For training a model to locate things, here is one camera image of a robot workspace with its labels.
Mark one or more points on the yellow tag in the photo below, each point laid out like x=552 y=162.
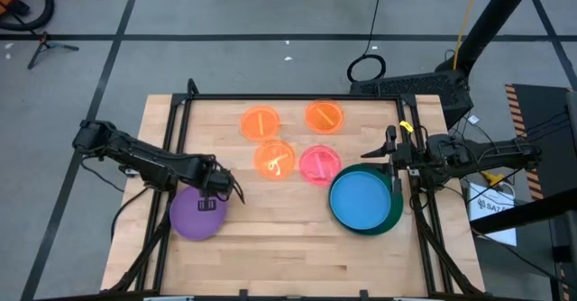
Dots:
x=406 y=126

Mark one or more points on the yellow connector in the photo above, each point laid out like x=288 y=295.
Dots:
x=493 y=178

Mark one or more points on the large green plastic plate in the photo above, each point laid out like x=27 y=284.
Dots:
x=396 y=215

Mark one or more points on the pink translucent plastic plate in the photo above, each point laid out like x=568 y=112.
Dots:
x=320 y=166

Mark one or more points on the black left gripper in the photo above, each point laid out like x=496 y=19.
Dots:
x=214 y=177

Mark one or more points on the small white tag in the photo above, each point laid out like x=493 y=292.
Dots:
x=473 y=120

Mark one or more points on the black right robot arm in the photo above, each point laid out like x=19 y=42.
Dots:
x=496 y=154

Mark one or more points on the white labelled box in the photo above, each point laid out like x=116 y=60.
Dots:
x=489 y=202

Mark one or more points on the blue plastic plate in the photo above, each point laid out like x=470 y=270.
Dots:
x=360 y=202

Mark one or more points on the black tripod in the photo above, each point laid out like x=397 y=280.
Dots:
x=45 y=45

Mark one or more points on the black aluminium table frame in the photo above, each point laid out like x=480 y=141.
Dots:
x=288 y=97

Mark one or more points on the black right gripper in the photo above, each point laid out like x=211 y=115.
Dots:
x=410 y=159

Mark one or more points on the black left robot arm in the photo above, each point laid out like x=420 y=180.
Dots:
x=135 y=154

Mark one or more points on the large hazard-striped floor mat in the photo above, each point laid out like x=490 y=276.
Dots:
x=541 y=130

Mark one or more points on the purple plastic plate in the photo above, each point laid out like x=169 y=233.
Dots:
x=194 y=224

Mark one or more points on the black diagonal beam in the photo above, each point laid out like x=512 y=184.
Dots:
x=527 y=213

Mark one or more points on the black stand pole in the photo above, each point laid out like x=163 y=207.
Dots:
x=496 y=12

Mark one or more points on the black perforated base box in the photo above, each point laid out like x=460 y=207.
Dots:
x=410 y=87

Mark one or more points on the orange translucent plastic plate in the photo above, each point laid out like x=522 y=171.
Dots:
x=274 y=159
x=324 y=116
x=260 y=123

